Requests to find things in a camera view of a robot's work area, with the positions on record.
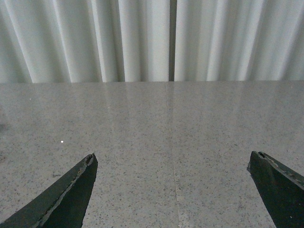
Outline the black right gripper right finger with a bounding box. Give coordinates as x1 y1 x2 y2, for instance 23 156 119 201
247 151 304 228

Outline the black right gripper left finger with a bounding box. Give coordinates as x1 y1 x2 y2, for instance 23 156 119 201
0 154 98 228

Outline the white pleated curtain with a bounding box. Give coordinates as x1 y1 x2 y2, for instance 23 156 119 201
0 0 304 83

